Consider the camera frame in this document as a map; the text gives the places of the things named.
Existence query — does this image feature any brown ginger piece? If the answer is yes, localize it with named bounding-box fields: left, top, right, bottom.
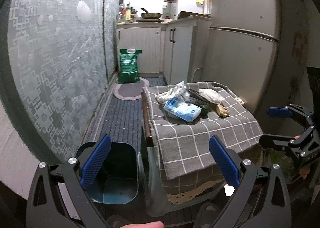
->
left=216, top=104, right=230, bottom=118

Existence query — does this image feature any dark green scrap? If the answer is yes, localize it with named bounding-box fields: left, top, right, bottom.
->
left=199, top=104, right=212, bottom=118

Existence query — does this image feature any blue white plastic wrapper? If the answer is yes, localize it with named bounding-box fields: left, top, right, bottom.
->
left=163, top=97, right=201, bottom=123

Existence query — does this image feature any white plastic bag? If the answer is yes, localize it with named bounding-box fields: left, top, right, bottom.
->
left=198, top=88, right=225, bottom=104

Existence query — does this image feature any black tissue pack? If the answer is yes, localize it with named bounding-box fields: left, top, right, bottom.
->
left=185, top=89, right=211, bottom=106

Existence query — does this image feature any white tissue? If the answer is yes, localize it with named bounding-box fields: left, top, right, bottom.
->
left=155, top=81, right=188, bottom=104

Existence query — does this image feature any teal plastic trash bin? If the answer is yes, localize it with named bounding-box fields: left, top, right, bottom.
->
left=76, top=142, right=139, bottom=206

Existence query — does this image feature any white kitchen cabinet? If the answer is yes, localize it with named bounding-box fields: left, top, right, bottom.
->
left=116, top=15, right=211, bottom=85

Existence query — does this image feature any person left hand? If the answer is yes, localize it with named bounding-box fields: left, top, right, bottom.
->
left=121, top=221, right=164, bottom=228

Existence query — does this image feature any blue striped floor mat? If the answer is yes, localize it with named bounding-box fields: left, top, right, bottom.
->
left=82, top=77, right=167, bottom=154

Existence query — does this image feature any grey checked tablecloth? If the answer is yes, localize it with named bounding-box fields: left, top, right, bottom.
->
left=143, top=81, right=263, bottom=195

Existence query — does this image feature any silver refrigerator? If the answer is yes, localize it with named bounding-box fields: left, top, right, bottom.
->
left=201, top=0, right=280, bottom=113

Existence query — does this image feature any oval grey pink mat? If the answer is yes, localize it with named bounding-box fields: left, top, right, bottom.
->
left=113, top=77, right=150, bottom=101

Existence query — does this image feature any green rice bag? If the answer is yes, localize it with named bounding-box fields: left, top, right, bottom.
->
left=119, top=49, right=143, bottom=84

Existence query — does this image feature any wooden cutting board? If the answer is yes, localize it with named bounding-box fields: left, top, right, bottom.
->
left=177, top=11, right=211, bottom=19

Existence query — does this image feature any frosted patterned sliding door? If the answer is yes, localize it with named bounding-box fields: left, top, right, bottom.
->
left=1, top=0, right=119, bottom=164

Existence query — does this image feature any condiment bottles group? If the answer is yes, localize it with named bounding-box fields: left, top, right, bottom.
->
left=117, top=3, right=137, bottom=23

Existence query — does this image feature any frying pan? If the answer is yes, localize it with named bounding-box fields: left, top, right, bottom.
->
left=140, top=8, right=162, bottom=19

